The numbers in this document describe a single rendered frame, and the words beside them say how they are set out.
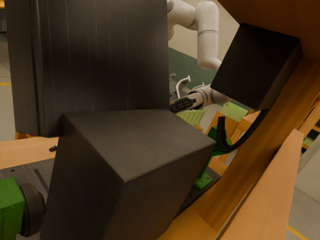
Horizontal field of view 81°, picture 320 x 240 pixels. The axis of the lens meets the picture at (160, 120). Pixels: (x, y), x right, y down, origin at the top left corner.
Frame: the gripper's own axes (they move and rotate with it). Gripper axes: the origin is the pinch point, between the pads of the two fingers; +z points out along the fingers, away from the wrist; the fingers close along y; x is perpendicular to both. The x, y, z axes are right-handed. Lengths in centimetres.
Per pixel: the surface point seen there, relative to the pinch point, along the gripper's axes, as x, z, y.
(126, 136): 1.1, 30.1, 18.0
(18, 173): 1, 44, -27
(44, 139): -7, 32, -40
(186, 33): -270, -668, -411
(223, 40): -166, -683, -282
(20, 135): -16, 35, -77
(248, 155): 22.1, -8.3, 17.3
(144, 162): 5.5, 31.9, 23.1
